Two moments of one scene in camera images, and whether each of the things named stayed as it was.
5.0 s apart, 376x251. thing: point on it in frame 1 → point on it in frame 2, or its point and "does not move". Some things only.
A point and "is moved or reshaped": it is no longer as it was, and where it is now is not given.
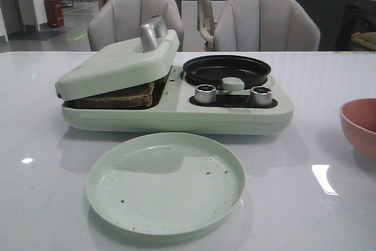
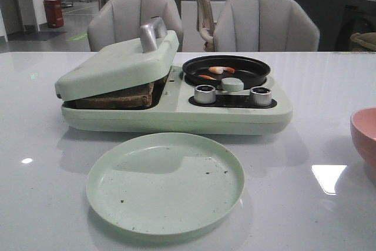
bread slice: [138, 96] does not move
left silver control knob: [205, 94] does not move
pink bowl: [358, 121] is moved or reshaped
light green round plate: [165, 184] does not move
